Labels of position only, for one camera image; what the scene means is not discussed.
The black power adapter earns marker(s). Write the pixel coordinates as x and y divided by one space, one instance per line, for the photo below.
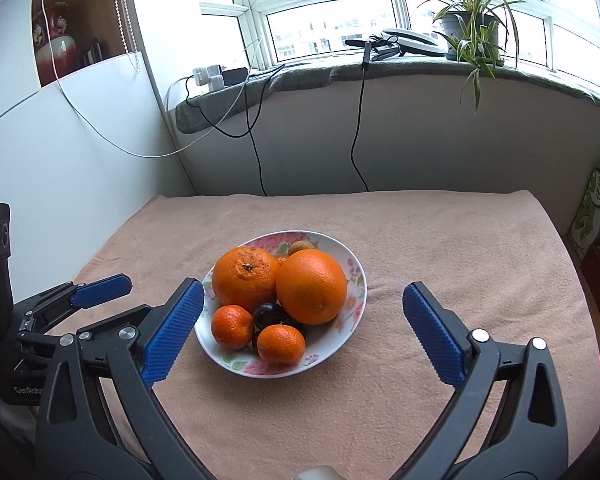
235 76

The potted spider plant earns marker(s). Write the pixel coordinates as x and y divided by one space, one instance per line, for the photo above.
467 27

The floral white plate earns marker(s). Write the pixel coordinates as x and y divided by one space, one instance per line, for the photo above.
352 282

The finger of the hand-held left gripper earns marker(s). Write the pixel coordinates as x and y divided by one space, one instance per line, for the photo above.
95 322
102 290

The wooden shelf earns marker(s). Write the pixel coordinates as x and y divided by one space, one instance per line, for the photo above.
100 5

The pink towel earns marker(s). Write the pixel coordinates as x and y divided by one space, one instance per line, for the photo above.
430 240

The red vase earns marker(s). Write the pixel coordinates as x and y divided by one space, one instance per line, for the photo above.
55 55

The grey windowsill cloth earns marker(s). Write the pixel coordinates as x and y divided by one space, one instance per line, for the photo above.
330 77

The small oval mandarin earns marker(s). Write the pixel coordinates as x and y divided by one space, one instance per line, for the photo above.
283 259

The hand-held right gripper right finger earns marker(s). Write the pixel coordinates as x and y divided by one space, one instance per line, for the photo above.
432 335

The white cabinet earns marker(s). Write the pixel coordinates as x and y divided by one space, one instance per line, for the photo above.
80 170

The mandarin with stem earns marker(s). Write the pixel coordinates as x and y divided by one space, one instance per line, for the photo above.
231 327

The large rough-skinned orange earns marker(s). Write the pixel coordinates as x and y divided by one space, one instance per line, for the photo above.
245 280

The dark books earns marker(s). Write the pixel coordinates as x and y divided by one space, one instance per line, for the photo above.
92 52

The black inline adapter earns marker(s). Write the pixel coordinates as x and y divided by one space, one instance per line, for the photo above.
366 57

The white framed window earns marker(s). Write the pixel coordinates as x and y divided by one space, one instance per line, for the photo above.
330 25

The white flat device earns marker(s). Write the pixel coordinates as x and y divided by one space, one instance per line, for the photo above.
415 40

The large smooth orange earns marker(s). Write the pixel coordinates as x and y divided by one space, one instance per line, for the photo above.
310 285

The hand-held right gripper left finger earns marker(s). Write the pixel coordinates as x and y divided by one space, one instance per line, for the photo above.
172 332

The brown longan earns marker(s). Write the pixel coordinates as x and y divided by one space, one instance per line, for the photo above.
301 248

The green packet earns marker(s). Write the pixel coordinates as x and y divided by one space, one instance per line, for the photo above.
597 200

